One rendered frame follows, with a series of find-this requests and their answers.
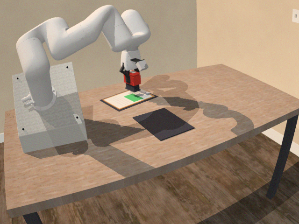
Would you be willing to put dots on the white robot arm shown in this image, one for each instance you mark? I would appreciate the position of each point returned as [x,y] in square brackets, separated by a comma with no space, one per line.
[124,32]

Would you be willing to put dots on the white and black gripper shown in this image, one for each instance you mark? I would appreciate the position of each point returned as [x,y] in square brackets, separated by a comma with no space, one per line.
[127,64]

